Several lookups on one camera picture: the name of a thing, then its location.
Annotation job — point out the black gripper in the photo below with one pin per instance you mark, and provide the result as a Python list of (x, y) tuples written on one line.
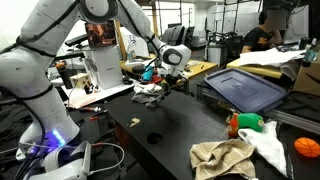
[(172, 79)]

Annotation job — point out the grey towel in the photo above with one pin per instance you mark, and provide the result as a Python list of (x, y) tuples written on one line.
[(149, 100)]

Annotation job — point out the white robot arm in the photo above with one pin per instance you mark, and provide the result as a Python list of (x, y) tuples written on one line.
[(23, 65)]

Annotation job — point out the white towel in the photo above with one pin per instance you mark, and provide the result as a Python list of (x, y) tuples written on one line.
[(147, 88)]

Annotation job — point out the beige towel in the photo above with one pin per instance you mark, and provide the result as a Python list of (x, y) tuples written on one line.
[(212, 159)]

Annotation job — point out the red plastic bowl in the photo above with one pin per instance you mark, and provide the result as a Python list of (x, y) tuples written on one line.
[(155, 79)]

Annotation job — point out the blue plastic cup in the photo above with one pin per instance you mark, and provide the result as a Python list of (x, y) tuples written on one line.
[(147, 75)]

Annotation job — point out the torn tape scrap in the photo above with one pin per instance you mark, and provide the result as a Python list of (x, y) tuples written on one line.
[(134, 122)]

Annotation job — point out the white box stand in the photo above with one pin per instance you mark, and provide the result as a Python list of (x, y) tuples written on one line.
[(103, 66)]

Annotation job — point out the orange toy bottle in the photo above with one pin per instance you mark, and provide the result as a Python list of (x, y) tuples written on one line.
[(233, 132)]

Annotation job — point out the dark blue bin lid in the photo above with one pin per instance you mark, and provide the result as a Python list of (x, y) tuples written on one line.
[(245, 91)]

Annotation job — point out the small screen on stand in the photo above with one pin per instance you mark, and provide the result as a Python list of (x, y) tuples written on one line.
[(101, 35)]

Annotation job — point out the green plush toy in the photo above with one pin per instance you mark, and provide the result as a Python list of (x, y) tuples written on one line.
[(250, 120)]

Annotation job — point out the stack of white papers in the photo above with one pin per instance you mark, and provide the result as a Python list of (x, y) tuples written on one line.
[(268, 57)]

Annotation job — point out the white cloth near ball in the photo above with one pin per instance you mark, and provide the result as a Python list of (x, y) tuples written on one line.
[(267, 145)]

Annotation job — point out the seated person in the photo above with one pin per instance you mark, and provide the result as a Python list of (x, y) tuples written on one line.
[(266, 35)]

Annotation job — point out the white VR headset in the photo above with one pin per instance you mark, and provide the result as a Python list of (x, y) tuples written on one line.
[(69, 163)]

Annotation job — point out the amazon cardboard box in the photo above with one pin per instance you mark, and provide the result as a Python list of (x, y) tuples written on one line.
[(308, 78)]

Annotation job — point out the orange toy basketball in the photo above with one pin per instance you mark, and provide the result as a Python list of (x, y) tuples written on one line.
[(307, 147)]

